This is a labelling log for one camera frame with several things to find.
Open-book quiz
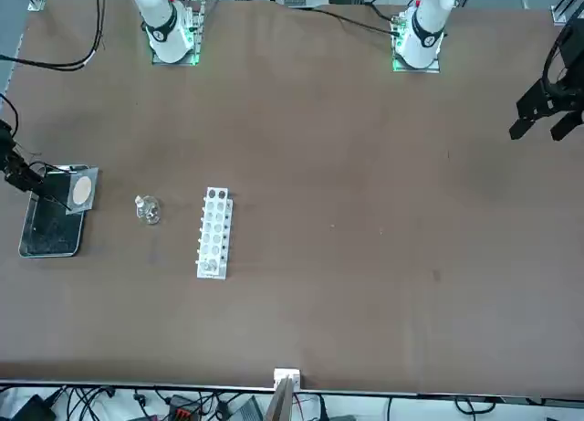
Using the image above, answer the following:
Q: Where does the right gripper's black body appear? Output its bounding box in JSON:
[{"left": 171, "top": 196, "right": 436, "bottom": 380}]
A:
[{"left": 0, "top": 119, "right": 19, "bottom": 171}]

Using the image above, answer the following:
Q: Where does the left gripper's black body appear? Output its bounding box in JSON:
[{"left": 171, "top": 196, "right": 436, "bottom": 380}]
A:
[{"left": 546, "top": 16, "right": 584, "bottom": 106}]

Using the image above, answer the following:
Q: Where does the stainless steel tray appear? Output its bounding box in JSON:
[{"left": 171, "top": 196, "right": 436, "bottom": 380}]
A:
[{"left": 16, "top": 163, "right": 89, "bottom": 259}]

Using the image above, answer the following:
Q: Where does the white test tube rack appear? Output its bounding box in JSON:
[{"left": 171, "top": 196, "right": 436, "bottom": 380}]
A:
[{"left": 194, "top": 186, "right": 235, "bottom": 281}]

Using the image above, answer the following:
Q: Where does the large black power brick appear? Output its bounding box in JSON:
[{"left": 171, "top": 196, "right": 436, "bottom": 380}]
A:
[{"left": 11, "top": 395, "right": 52, "bottom": 421}]

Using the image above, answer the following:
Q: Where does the orange black converter box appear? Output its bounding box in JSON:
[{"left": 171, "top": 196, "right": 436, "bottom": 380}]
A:
[{"left": 167, "top": 395, "right": 203, "bottom": 418}]

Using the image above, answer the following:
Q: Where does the black finned power supply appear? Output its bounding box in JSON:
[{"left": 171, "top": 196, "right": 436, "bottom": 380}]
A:
[{"left": 226, "top": 395, "right": 265, "bottom": 421}]

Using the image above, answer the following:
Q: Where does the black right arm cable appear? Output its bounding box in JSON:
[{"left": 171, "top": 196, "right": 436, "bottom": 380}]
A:
[{"left": 0, "top": 0, "right": 109, "bottom": 142}]

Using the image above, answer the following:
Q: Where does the black left arm base cable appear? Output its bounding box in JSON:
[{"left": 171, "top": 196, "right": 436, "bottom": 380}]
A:
[{"left": 291, "top": 3, "right": 402, "bottom": 38}]

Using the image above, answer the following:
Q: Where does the aluminium profile post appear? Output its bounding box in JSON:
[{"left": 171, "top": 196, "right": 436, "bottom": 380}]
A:
[{"left": 266, "top": 367, "right": 303, "bottom": 421}]

